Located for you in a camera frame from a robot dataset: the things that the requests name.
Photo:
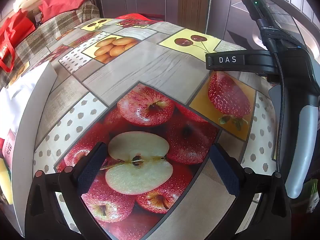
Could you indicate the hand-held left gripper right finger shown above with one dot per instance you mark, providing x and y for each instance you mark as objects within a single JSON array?
[{"x": 226, "y": 173}]

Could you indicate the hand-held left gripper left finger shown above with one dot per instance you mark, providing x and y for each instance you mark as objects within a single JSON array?
[{"x": 87, "y": 172}]

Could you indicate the white cardboard box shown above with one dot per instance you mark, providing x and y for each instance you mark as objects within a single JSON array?
[{"x": 27, "y": 130}]

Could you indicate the green white packet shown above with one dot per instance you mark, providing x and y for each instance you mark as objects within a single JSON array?
[{"x": 312, "y": 195}]

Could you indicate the plaid cloth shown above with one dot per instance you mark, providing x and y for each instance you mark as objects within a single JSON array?
[{"x": 50, "y": 30}]

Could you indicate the red tote bag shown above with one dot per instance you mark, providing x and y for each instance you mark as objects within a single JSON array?
[{"x": 15, "y": 30}]

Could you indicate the red plastic stool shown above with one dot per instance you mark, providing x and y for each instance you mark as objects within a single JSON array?
[{"x": 132, "y": 16}]

